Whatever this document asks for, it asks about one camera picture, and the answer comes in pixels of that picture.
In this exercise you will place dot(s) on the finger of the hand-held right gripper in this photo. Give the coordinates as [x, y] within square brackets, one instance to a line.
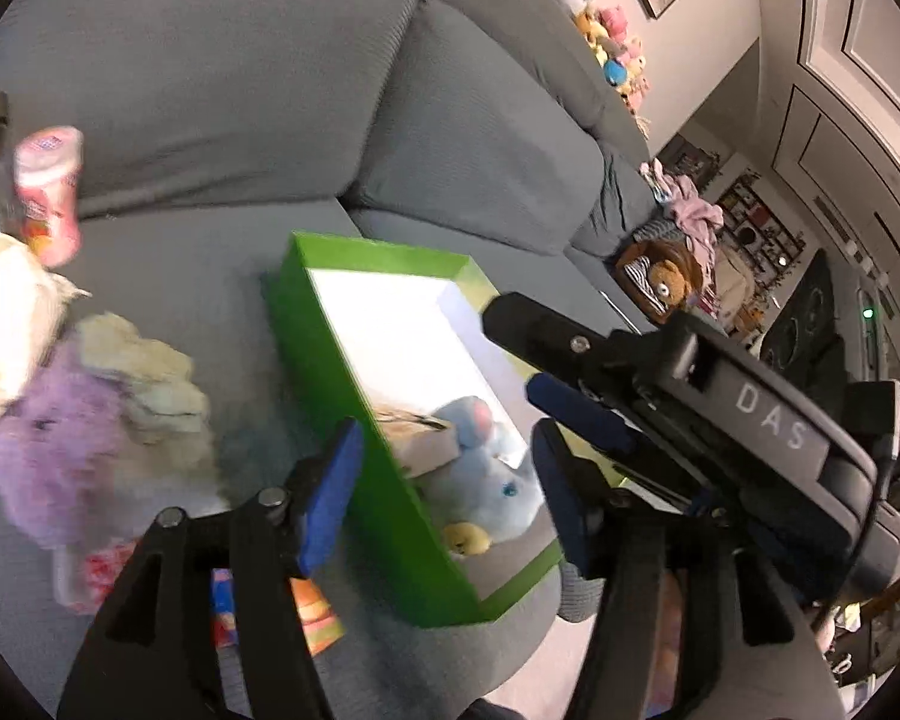
[540, 330]
[577, 409]

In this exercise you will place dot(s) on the orange snack packet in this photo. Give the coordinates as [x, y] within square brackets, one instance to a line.
[315, 615]

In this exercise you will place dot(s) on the small yellow plush toy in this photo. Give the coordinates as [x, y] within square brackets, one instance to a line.
[466, 540]

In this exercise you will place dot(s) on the pile of pink clothes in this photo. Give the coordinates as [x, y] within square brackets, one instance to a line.
[686, 210]

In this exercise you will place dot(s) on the cluttered shelf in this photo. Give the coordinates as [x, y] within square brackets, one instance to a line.
[757, 225]

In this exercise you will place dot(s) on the red patterned packet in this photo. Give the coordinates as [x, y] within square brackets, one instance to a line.
[103, 567]

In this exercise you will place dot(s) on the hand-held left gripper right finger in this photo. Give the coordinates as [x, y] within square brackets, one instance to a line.
[562, 495]

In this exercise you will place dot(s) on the green cardboard box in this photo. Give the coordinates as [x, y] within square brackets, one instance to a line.
[330, 345]

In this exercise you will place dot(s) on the pink plastic cup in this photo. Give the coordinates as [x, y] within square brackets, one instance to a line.
[49, 187]

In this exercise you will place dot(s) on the blue plush toy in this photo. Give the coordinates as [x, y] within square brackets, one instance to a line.
[487, 495]

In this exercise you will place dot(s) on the white plush toy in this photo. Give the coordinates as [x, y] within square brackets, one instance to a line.
[7, 315]

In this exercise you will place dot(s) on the grey sofa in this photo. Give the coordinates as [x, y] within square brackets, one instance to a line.
[195, 52]

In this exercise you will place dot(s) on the purple bath pouf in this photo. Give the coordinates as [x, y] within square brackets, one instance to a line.
[52, 450]

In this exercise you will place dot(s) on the row of plush toys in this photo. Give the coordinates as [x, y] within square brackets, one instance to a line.
[607, 30]

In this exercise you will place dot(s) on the black appliance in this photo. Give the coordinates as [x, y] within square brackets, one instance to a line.
[802, 315]

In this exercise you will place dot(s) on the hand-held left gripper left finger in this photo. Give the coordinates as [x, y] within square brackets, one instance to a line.
[330, 495]

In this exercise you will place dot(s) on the small grey-green plush toy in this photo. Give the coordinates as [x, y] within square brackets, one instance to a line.
[142, 375]

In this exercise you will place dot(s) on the brown teddy bear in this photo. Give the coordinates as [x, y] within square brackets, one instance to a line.
[667, 277]

